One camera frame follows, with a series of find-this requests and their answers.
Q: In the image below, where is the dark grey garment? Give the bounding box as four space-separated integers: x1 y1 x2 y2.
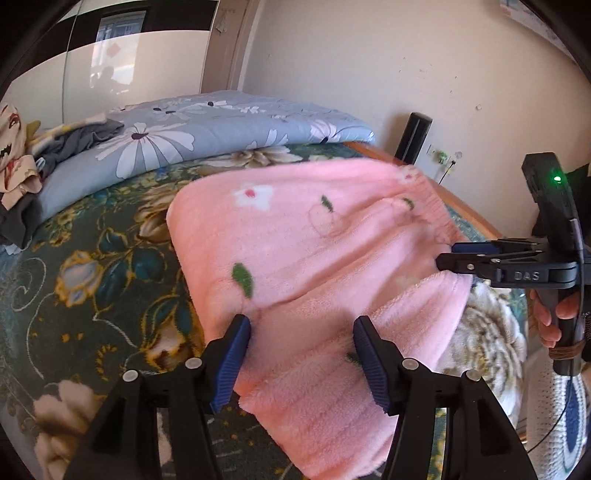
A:
1 114 124 249

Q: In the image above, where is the person's right hand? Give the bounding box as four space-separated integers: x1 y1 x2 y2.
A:
529 287 583 349

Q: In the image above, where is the black camera box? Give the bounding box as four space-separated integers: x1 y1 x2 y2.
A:
522 152 580 252

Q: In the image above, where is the pink fleece garment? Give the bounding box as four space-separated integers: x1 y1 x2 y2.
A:
166 159 472 479

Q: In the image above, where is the wall calendar scroll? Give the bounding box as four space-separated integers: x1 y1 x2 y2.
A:
499 0 566 51

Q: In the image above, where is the black speaker box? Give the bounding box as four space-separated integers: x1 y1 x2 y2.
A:
394 112 433 165

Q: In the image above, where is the wooden bed frame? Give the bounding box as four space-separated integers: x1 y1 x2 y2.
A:
344 141 505 241

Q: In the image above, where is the light blue floral quilt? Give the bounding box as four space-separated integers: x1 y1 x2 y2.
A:
36 91 376 221

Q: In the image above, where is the red white patterned garment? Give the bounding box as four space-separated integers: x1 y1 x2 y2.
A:
0 104 42 210

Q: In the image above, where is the white black wardrobe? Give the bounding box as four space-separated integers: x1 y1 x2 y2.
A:
1 1 218 126

